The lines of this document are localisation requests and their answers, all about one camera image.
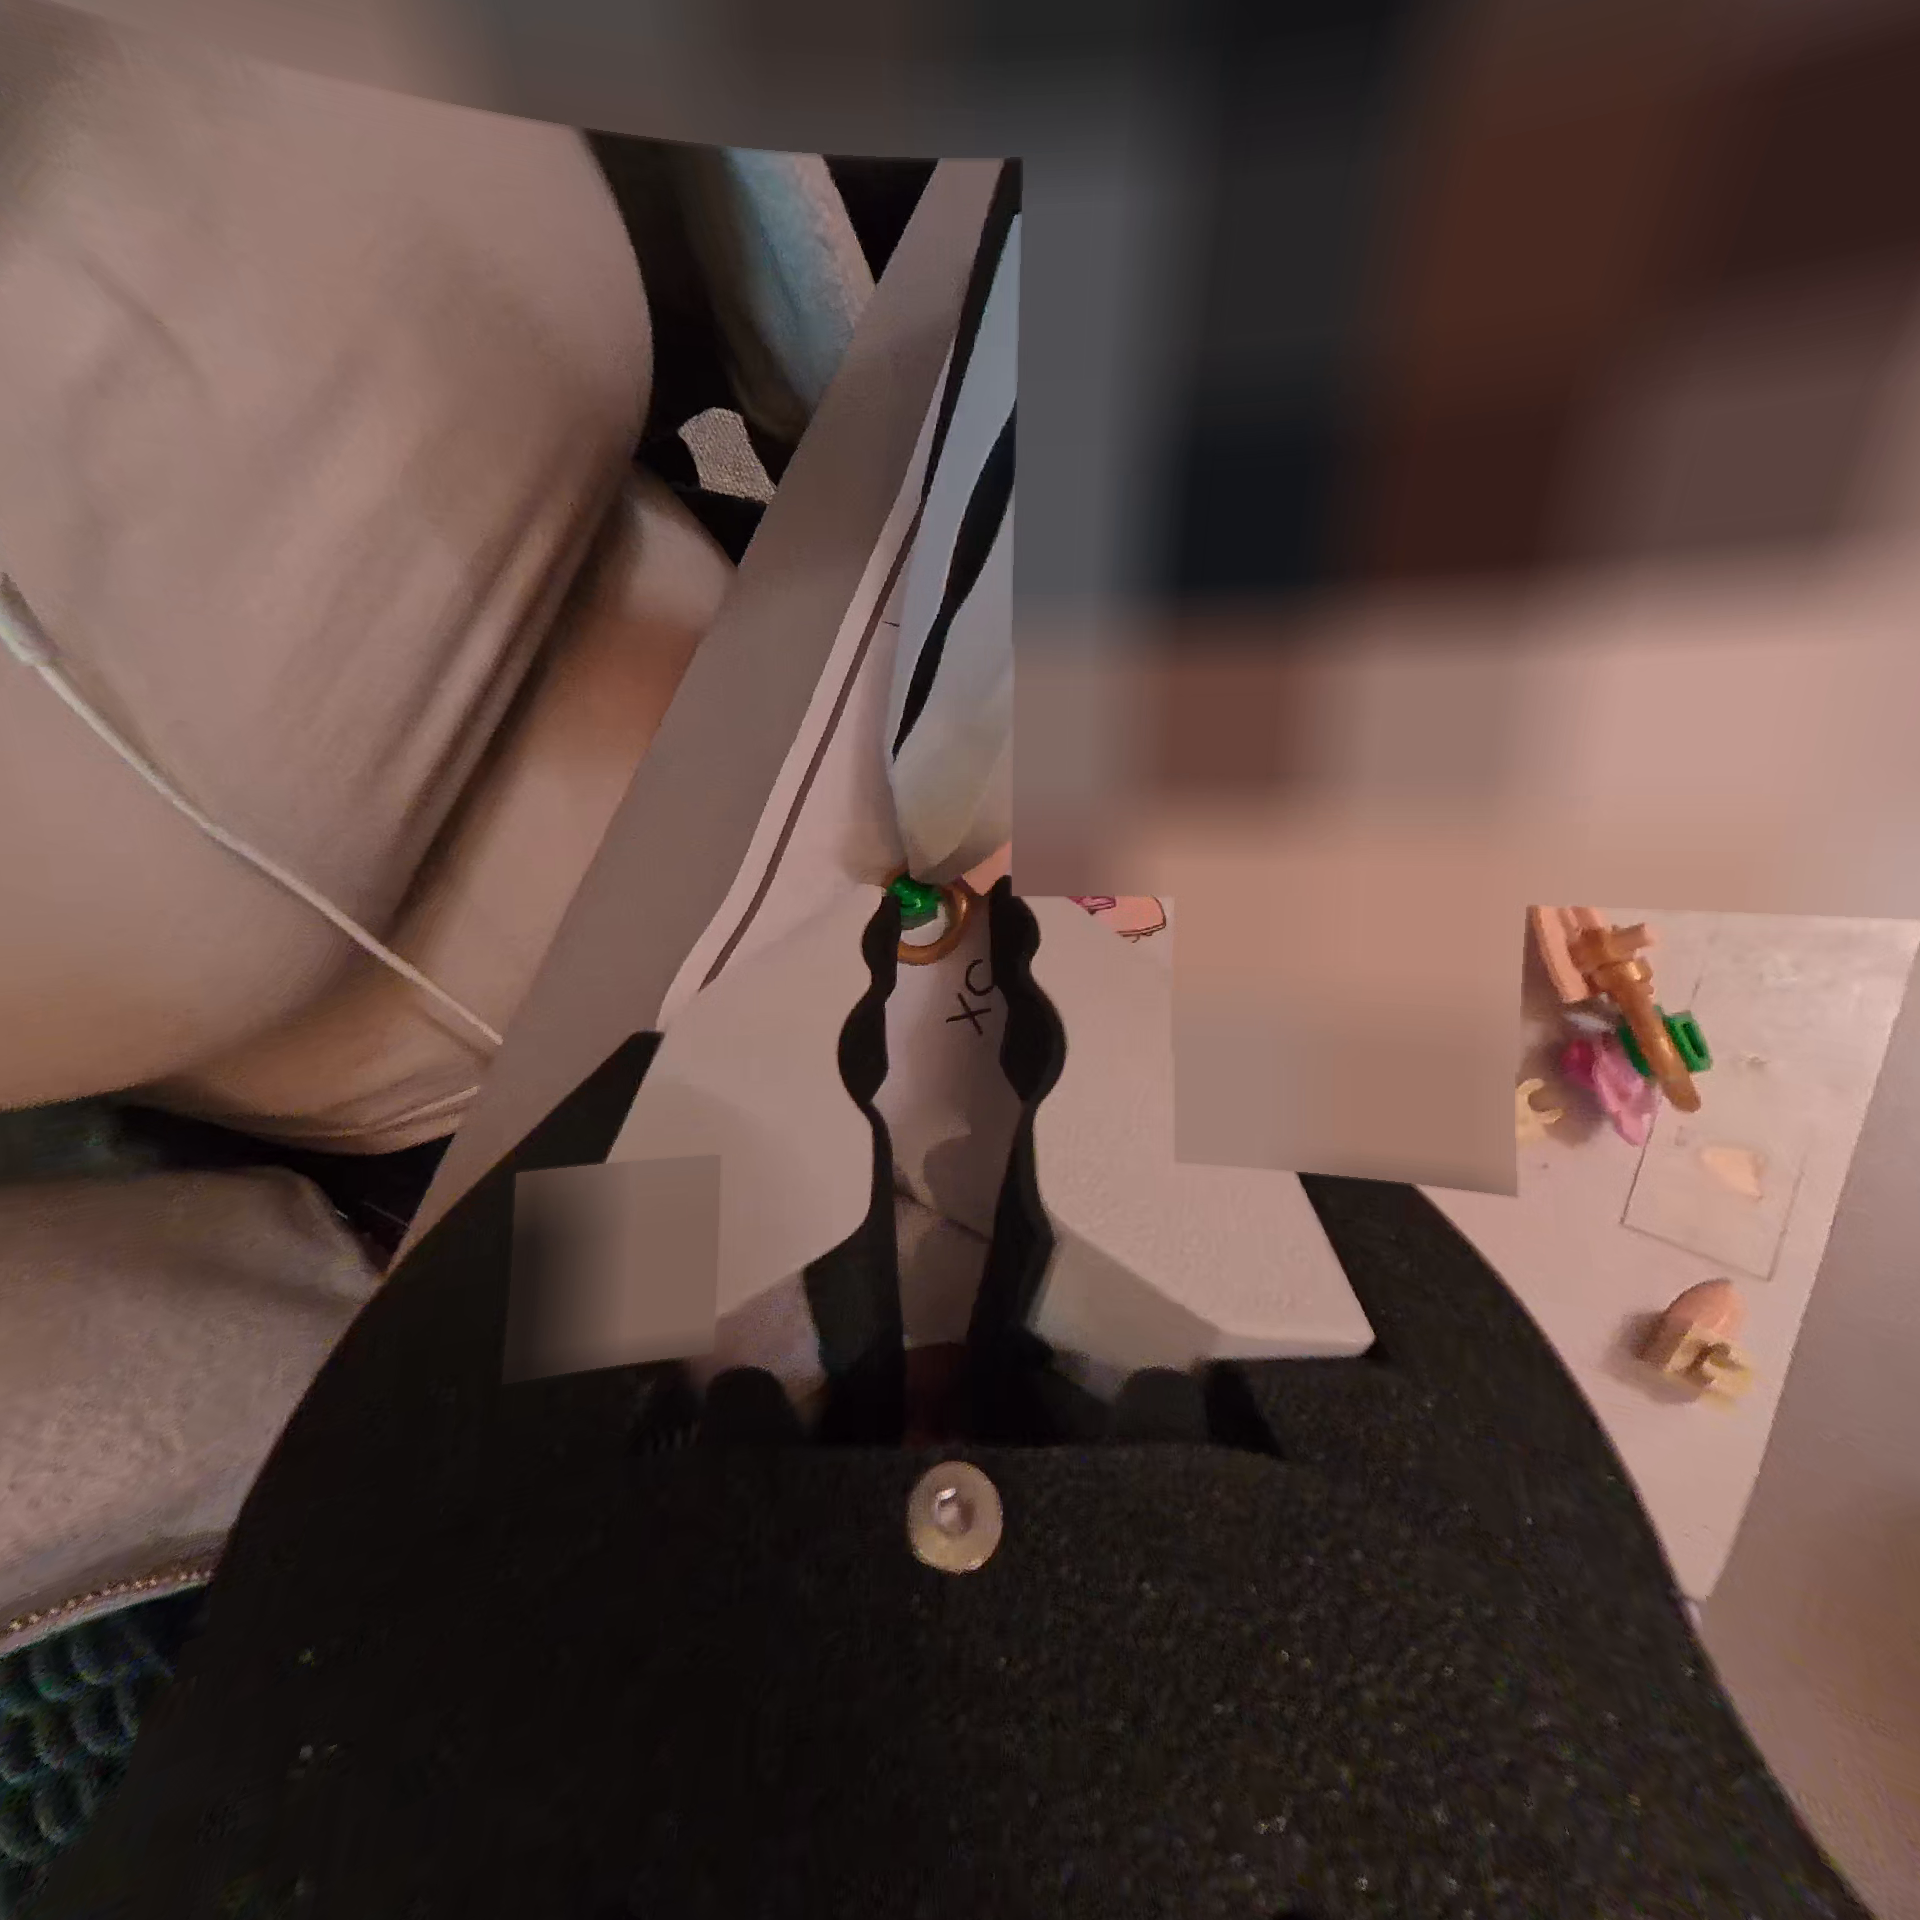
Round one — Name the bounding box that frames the black mesh chair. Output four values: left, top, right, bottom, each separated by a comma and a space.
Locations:
0, 1590, 204, 1869

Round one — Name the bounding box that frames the gold ring with green stud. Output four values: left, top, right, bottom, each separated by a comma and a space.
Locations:
885, 872, 963, 968

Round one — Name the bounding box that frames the white instruction booklet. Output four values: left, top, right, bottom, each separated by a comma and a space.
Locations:
661, 345, 1883, 1599

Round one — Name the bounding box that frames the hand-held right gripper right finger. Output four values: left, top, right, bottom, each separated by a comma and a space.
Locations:
992, 894, 1377, 1352

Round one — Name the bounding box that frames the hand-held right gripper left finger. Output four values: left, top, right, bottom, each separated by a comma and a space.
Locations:
612, 894, 910, 1352

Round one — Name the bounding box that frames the grey woven fabric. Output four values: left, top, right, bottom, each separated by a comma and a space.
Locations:
678, 406, 785, 505

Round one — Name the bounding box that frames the half-built gold ring flower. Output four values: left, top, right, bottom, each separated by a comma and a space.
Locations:
1526, 903, 1715, 1145

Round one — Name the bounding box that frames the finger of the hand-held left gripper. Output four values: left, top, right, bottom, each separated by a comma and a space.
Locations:
893, 451, 1021, 889
885, 214, 1021, 744

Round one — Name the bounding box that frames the white jacket drawstring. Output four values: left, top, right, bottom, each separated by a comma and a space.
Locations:
0, 574, 508, 1052

